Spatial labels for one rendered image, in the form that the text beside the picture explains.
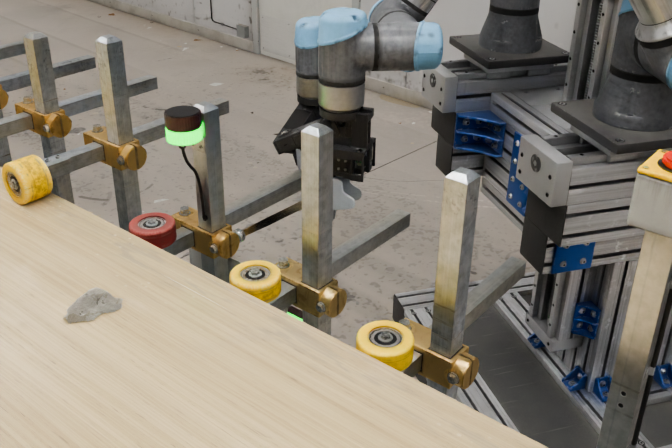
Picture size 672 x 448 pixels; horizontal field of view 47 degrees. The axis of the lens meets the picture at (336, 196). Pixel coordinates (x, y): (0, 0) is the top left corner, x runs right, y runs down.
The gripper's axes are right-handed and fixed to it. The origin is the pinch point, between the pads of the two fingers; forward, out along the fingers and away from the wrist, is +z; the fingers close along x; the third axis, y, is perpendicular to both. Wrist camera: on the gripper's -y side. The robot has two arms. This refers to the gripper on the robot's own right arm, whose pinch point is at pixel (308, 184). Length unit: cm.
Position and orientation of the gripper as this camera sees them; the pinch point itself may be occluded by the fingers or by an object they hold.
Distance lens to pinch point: 167.2
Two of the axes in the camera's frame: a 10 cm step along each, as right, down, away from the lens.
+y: 6.3, -3.6, 6.9
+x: -7.8, -3.0, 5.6
